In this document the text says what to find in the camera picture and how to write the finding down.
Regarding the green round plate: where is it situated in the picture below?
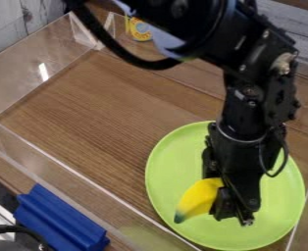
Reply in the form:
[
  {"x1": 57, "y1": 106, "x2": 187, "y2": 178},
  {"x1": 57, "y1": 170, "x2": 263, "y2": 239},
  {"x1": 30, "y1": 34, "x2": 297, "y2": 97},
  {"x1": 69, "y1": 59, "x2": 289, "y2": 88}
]
[{"x1": 146, "y1": 122, "x2": 305, "y2": 251}]

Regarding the blue plastic block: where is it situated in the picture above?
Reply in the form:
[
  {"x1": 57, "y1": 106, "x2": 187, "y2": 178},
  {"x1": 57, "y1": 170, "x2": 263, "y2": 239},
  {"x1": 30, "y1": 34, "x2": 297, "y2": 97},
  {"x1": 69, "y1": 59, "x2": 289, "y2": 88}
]
[{"x1": 14, "y1": 184, "x2": 109, "y2": 251}]

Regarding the yellow toy banana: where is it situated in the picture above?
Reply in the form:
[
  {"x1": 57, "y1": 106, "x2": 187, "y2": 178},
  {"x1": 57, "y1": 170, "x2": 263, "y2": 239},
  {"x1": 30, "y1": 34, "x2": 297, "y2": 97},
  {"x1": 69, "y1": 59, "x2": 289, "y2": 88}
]
[{"x1": 174, "y1": 177, "x2": 223, "y2": 224}]

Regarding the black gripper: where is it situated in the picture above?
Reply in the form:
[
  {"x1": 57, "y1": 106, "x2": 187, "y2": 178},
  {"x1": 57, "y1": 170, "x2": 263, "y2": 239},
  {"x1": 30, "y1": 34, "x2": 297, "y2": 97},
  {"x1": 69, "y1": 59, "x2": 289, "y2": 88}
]
[{"x1": 202, "y1": 123, "x2": 286, "y2": 226}]

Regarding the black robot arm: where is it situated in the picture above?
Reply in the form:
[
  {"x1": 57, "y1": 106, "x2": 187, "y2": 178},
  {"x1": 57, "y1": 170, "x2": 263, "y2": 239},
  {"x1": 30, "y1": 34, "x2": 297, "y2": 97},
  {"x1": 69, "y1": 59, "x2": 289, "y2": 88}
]
[{"x1": 64, "y1": 0, "x2": 299, "y2": 226}]

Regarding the yellow labelled tin can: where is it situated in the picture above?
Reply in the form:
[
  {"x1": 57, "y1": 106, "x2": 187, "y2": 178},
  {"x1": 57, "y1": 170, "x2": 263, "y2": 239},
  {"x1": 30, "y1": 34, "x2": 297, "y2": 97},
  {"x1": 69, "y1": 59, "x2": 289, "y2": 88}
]
[{"x1": 125, "y1": 17, "x2": 152, "y2": 42}]

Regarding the clear acrylic enclosure wall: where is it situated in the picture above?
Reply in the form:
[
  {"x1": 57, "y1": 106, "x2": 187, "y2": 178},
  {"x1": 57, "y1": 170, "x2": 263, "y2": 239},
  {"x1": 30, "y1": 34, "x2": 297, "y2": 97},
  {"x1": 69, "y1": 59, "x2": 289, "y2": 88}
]
[{"x1": 0, "y1": 124, "x2": 200, "y2": 251}]

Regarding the black cable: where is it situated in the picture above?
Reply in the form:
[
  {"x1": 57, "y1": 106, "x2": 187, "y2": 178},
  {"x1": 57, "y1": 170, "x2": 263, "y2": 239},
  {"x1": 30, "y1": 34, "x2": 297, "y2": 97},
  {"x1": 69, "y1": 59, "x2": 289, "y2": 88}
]
[{"x1": 0, "y1": 225, "x2": 42, "y2": 251}]

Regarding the clear acrylic corner bracket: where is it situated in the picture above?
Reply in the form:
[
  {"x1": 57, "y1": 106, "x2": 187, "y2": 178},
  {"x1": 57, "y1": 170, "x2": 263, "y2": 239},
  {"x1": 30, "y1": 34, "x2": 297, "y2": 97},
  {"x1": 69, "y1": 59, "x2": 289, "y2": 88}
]
[{"x1": 69, "y1": 12, "x2": 116, "y2": 51}]

